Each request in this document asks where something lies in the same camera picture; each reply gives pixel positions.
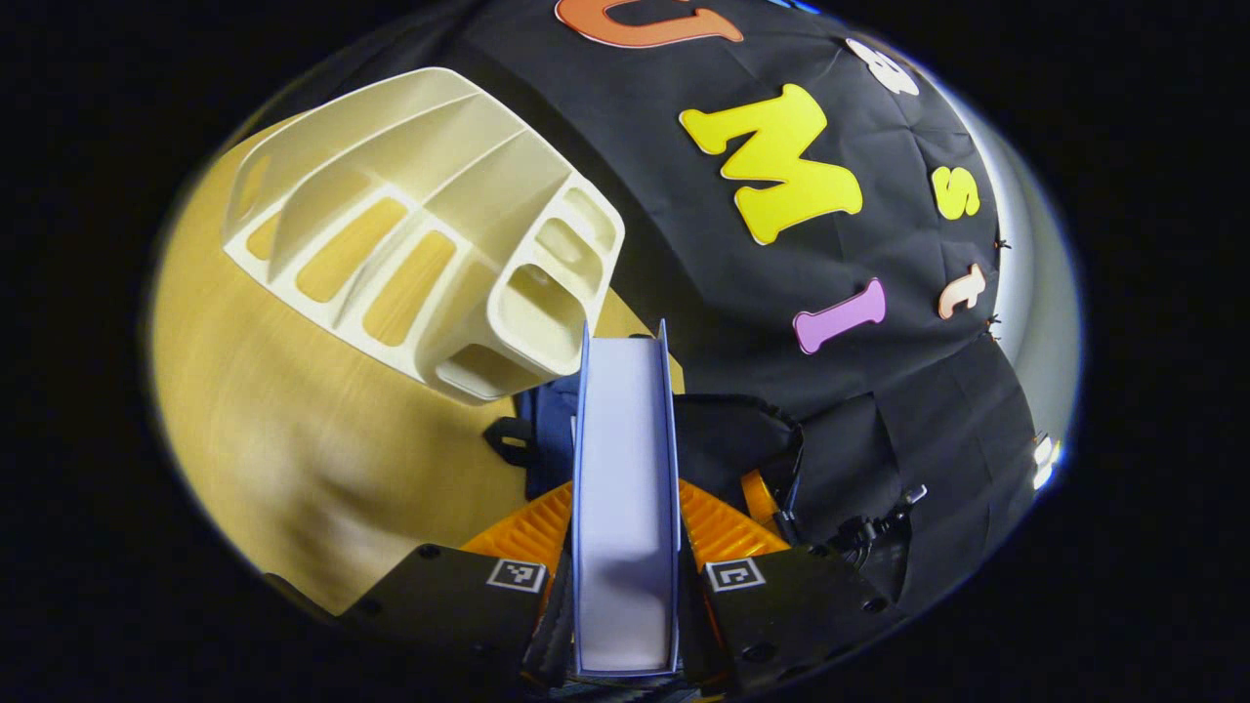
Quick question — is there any lilac grey book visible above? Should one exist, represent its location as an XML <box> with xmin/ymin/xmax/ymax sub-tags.
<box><xmin>569</xmin><ymin>318</ymin><xmax>685</xmax><ymax>679</ymax></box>

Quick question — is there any black backdrop cloth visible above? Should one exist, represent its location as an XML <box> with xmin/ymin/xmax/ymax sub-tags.
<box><xmin>225</xmin><ymin>0</ymin><xmax>1041</xmax><ymax>616</ymax></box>

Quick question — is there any blue schoolbag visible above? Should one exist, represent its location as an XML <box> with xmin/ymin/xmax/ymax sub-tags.
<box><xmin>481</xmin><ymin>376</ymin><xmax>812</xmax><ymax>548</ymax></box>

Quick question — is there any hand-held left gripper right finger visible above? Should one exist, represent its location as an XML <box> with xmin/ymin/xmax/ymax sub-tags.
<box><xmin>679</xmin><ymin>478</ymin><xmax>895</xmax><ymax>694</ymax></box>

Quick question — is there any cream plastic bookshelf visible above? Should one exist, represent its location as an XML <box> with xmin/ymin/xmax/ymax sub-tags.
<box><xmin>222</xmin><ymin>66</ymin><xmax>627</xmax><ymax>406</ymax></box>

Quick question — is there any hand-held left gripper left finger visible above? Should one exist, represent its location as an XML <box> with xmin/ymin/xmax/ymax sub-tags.
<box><xmin>337</xmin><ymin>480</ymin><xmax>577</xmax><ymax>684</ymax></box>

